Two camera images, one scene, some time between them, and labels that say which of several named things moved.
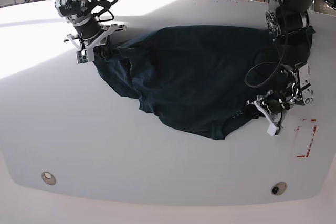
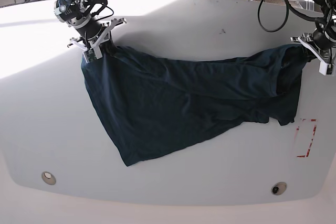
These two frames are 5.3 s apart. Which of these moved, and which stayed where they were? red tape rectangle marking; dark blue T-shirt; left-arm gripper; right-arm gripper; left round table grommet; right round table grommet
Moved: dark blue T-shirt; left-arm gripper; right-arm gripper
Stayed: left round table grommet; red tape rectangle marking; right round table grommet
